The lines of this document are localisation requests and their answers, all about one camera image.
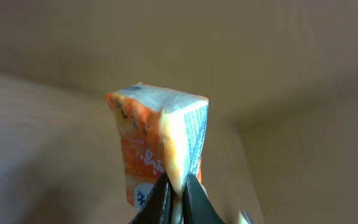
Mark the small orange snack packet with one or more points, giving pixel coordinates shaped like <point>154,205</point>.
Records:
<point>161,131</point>

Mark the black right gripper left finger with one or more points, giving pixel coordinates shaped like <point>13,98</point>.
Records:
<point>158,206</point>

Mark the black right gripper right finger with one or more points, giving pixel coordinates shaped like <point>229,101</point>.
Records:
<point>196,206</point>

